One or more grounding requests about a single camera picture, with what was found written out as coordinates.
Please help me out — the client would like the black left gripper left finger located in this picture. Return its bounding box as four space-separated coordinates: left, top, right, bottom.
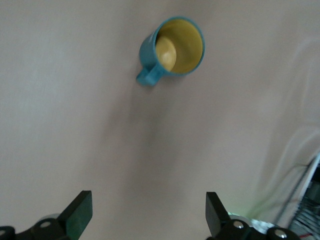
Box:
0 190 93 240

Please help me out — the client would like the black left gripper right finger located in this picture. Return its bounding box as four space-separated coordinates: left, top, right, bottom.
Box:
205 191 298 240

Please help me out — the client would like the teal mug yellow inside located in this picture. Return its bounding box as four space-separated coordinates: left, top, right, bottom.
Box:
136 16 206 87

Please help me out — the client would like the brown table cover cloth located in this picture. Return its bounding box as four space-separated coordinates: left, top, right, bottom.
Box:
0 0 320 240

